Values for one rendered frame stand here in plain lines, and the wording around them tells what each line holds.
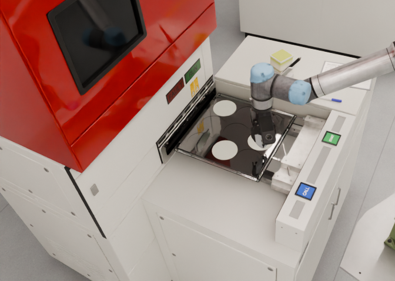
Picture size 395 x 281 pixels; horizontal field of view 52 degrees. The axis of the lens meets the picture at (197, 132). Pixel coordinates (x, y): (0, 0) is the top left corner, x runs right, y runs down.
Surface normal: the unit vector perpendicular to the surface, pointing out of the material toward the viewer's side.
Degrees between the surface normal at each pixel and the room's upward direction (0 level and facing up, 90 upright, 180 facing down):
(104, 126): 90
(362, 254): 0
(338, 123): 0
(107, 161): 90
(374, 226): 0
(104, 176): 90
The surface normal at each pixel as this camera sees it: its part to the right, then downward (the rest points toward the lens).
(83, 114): 0.85, 0.30
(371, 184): -0.12, -0.69
